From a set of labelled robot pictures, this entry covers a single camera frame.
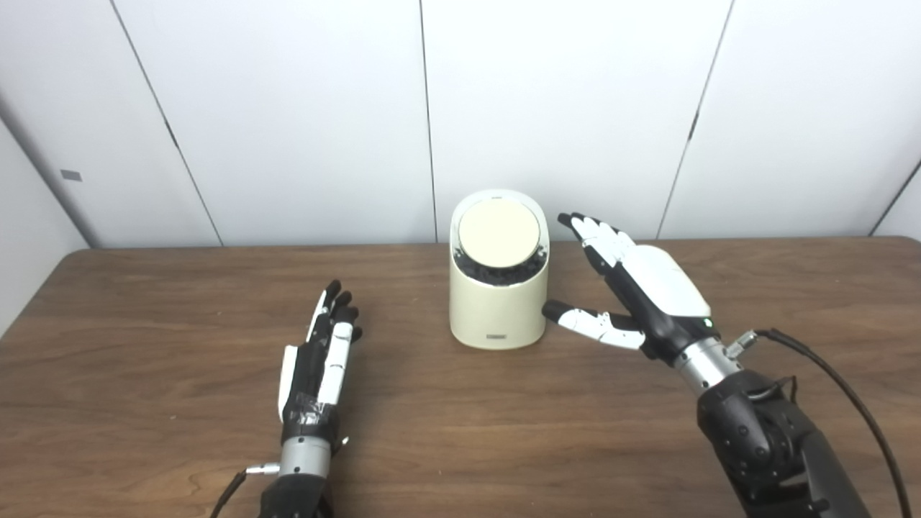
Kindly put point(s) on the black bin liner bag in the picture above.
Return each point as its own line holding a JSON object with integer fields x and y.
{"x": 496, "y": 275}

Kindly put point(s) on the small grey wall plate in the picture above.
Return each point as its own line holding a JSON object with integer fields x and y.
{"x": 70, "y": 175}

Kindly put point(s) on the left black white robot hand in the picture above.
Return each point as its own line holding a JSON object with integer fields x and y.
{"x": 316, "y": 381}

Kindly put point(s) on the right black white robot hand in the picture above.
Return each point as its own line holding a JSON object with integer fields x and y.
{"x": 655, "y": 288}

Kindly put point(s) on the round cream bin lid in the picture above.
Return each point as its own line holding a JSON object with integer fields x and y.
{"x": 499, "y": 232}

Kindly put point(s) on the cream-colored bin body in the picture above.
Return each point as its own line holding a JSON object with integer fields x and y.
{"x": 496, "y": 313}

